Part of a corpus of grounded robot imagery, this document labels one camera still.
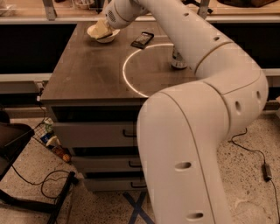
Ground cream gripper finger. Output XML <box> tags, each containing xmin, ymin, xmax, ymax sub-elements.
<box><xmin>95</xmin><ymin>19</ymin><xmax>112</xmax><ymax>39</ymax></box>

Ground yellow sponge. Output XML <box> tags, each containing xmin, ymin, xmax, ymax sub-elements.
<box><xmin>88</xmin><ymin>26</ymin><xmax>101</xmax><ymax>39</ymax></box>

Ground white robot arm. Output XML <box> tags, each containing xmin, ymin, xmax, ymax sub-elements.
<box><xmin>103</xmin><ymin>0</ymin><xmax>268</xmax><ymax>224</ymax></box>

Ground white paper bowl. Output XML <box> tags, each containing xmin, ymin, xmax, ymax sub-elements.
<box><xmin>87</xmin><ymin>26</ymin><xmax>120</xmax><ymax>44</ymax></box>

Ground black snack packet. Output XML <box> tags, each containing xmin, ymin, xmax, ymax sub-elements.
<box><xmin>130</xmin><ymin>31</ymin><xmax>154</xmax><ymax>49</ymax></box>

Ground grey drawer cabinet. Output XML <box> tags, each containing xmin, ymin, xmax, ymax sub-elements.
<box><xmin>40</xmin><ymin>20</ymin><xmax>225</xmax><ymax>193</ymax></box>

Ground silver soda can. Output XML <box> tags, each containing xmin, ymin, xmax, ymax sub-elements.
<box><xmin>171</xmin><ymin>47</ymin><xmax>187</xmax><ymax>69</ymax></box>

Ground top grey drawer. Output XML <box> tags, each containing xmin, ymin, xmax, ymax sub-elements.
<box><xmin>53</xmin><ymin>122</ymin><xmax>137</xmax><ymax>148</ymax></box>

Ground grey drawer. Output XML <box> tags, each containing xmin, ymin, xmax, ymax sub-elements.
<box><xmin>72</xmin><ymin>155</ymin><xmax>142</xmax><ymax>173</ymax></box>
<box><xmin>83</xmin><ymin>178</ymin><xmax>146</xmax><ymax>192</ymax></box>
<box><xmin>53</xmin><ymin>122</ymin><xmax>137</xmax><ymax>148</ymax></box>

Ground middle grey drawer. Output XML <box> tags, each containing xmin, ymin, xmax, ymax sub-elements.
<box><xmin>72</xmin><ymin>155</ymin><xmax>142</xmax><ymax>173</ymax></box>

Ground black chair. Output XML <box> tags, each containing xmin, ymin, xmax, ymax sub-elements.
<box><xmin>0</xmin><ymin>110</ymin><xmax>79</xmax><ymax>224</ymax></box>

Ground bottom grey drawer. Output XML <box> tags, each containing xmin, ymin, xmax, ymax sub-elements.
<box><xmin>83</xmin><ymin>178</ymin><xmax>146</xmax><ymax>192</ymax></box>

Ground blue tape cross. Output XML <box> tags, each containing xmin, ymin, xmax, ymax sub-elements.
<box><xmin>122</xmin><ymin>192</ymin><xmax>155</xmax><ymax>224</ymax></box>

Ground wire basket with items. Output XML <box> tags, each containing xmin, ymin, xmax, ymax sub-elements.
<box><xmin>34</xmin><ymin>118</ymin><xmax>72</xmax><ymax>163</ymax></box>

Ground black floor cable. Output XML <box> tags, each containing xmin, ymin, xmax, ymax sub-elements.
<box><xmin>11</xmin><ymin>164</ymin><xmax>73</xmax><ymax>200</ymax></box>

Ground black power adapter cable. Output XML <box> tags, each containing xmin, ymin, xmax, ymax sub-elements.
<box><xmin>228</xmin><ymin>128</ymin><xmax>280</xmax><ymax>224</ymax></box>

